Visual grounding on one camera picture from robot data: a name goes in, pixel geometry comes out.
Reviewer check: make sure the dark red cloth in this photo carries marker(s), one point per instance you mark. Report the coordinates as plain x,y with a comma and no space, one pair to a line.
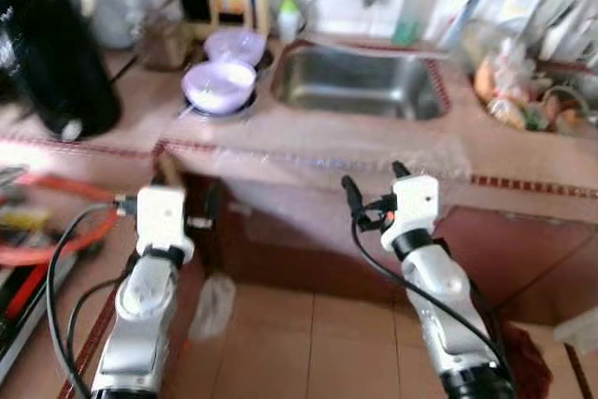
528,366

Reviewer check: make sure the brown cabinet door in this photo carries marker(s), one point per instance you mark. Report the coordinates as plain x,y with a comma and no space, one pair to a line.
290,240
523,249

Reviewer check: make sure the glass jar of brown powder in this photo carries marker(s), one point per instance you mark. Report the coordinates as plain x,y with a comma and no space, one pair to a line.
168,44

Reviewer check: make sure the stainless steel sink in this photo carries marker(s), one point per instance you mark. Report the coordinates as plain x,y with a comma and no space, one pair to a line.
360,81

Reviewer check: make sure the blue-capped green soap bottle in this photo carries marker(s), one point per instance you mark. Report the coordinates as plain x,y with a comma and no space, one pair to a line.
416,7

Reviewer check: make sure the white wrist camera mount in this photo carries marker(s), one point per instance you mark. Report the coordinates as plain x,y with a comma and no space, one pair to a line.
416,205
161,217

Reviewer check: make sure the dark round plate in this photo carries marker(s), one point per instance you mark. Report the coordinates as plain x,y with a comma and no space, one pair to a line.
266,58

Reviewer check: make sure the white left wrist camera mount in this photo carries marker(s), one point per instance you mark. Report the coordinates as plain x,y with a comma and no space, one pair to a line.
161,217

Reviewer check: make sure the white jar with green lid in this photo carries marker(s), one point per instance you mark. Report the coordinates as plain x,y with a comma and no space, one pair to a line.
114,16

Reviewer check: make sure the purple plastic bowl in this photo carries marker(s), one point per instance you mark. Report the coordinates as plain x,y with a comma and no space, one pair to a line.
235,46
220,86

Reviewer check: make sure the clear bubble wrap sheet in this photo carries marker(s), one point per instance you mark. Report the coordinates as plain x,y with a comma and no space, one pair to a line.
318,161

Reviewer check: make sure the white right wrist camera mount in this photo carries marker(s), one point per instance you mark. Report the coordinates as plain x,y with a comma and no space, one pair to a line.
416,205

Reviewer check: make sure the large black kettle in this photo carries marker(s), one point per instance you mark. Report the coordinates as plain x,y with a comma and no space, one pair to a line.
56,72

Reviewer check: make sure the small green-capped white bottle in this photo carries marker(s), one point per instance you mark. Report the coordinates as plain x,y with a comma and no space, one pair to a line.
290,21

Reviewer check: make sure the clear hanging plastic bag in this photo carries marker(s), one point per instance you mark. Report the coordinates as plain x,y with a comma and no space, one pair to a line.
213,306

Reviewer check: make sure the clear bag of vegetables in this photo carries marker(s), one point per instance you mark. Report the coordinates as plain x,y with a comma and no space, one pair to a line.
509,91

